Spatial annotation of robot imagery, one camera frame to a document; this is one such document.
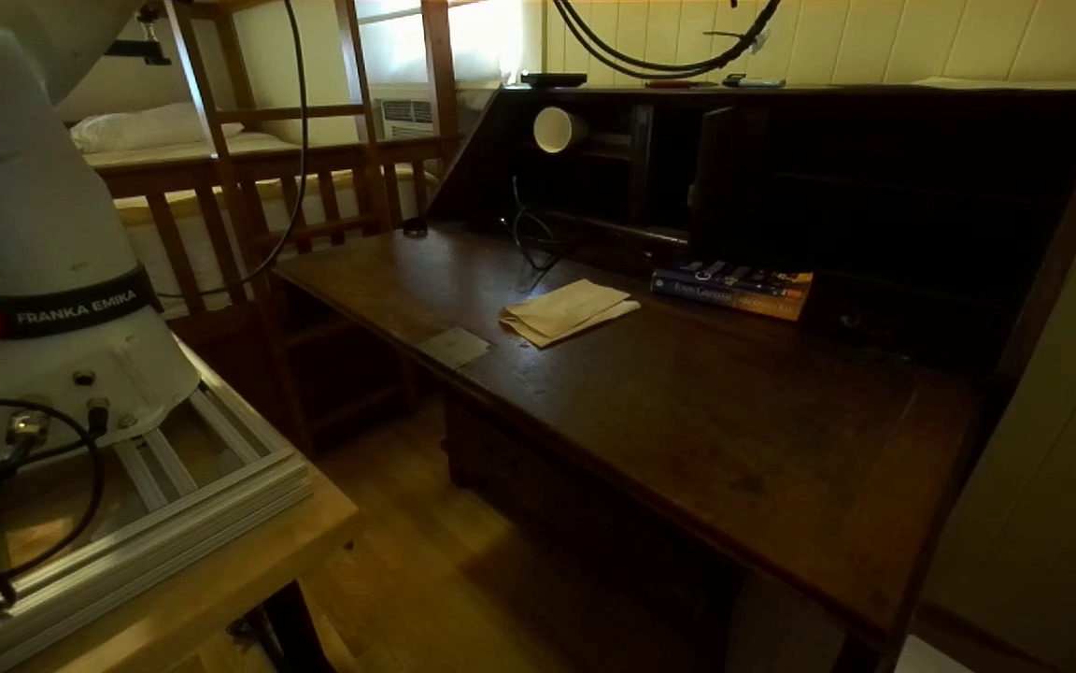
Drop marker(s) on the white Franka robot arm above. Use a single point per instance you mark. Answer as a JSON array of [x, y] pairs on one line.
[[76, 323]]

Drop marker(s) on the cream paper notebook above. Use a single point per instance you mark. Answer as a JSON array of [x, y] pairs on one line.
[[564, 313]]

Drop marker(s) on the small white paper card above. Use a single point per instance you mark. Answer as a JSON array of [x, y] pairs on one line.
[[454, 344]]

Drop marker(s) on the blue patterned box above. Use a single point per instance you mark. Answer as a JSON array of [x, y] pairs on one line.
[[749, 289]]

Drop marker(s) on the dark wooden secretary desk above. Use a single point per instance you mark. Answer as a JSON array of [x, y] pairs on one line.
[[704, 450]]

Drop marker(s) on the black flat device on desk top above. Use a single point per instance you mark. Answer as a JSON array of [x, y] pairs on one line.
[[550, 80]]

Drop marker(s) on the white pillow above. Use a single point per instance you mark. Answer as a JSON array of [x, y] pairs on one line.
[[143, 127]]

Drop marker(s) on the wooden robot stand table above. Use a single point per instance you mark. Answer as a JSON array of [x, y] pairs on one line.
[[183, 616]]

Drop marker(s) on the white wall air vent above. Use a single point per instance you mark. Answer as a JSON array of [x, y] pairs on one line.
[[406, 111]]

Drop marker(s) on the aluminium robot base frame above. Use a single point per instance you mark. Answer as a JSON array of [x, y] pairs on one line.
[[89, 525]]

